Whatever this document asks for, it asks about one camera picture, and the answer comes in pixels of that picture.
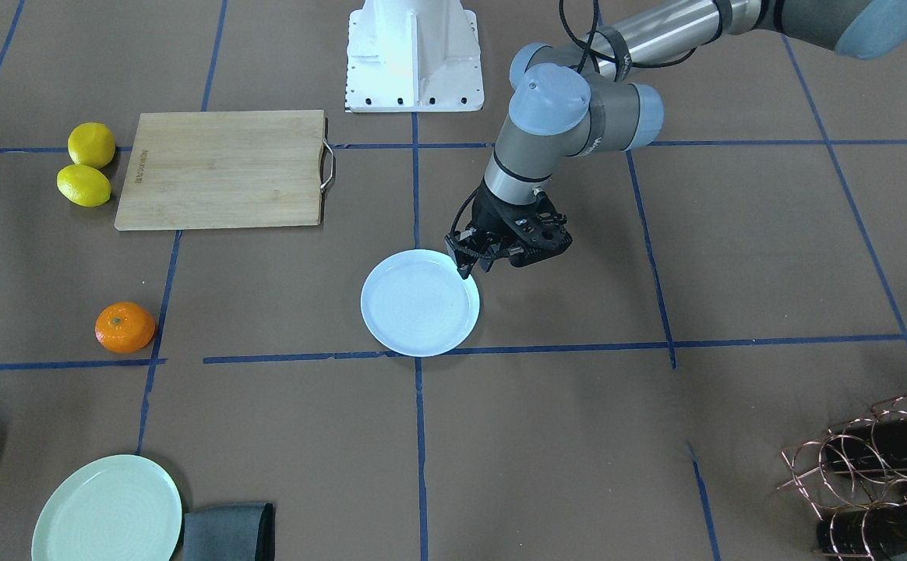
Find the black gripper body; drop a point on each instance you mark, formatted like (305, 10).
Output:
(489, 213)

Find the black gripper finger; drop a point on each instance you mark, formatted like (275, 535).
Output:
(460, 247)

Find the light blue plate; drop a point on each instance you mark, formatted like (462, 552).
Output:
(416, 303)

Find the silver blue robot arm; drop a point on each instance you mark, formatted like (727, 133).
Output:
(576, 99)

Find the light green plate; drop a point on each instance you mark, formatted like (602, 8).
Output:
(121, 507)

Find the wooden cutting board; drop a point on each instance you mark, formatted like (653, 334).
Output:
(201, 170)

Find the orange fruit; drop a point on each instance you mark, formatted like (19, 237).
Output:
(125, 327)

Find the dark grey folded cloth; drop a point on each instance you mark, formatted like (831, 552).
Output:
(232, 531)

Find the yellow lemon near board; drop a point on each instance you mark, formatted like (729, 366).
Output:
(84, 185)

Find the yellow lemon far one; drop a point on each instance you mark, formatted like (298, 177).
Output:
(92, 144)

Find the dark wine bottle middle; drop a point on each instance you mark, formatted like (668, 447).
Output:
(871, 447)

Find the dark wine bottle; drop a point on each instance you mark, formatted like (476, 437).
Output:
(865, 534)
(871, 447)

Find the dark wine bottle front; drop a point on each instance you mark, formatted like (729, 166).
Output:
(865, 534)

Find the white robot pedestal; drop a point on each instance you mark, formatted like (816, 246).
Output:
(413, 56)

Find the copper wire bottle rack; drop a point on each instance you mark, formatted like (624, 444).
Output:
(854, 477)

